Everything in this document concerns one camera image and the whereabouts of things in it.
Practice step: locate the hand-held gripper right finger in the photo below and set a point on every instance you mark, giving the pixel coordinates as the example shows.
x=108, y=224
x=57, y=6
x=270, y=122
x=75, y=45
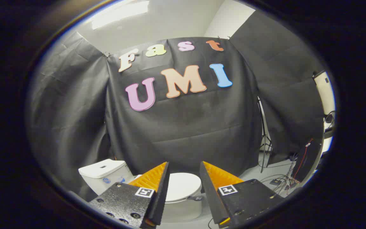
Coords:
x=210, y=194

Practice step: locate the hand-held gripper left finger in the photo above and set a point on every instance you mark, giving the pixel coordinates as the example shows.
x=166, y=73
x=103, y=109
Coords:
x=160, y=197

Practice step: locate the black lid pull tab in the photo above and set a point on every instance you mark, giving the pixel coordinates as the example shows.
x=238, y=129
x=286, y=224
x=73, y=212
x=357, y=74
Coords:
x=196, y=198

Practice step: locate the small black floor device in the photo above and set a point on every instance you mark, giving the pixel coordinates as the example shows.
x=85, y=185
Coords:
x=275, y=182

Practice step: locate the black backdrop cloth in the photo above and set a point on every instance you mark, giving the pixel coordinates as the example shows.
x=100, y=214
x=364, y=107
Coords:
x=183, y=127
x=68, y=121
x=284, y=89

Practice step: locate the black tripod stand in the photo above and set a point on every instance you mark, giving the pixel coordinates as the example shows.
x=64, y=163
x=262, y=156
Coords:
x=264, y=140

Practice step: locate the white board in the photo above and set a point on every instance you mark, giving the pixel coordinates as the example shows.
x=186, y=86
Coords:
x=324, y=92

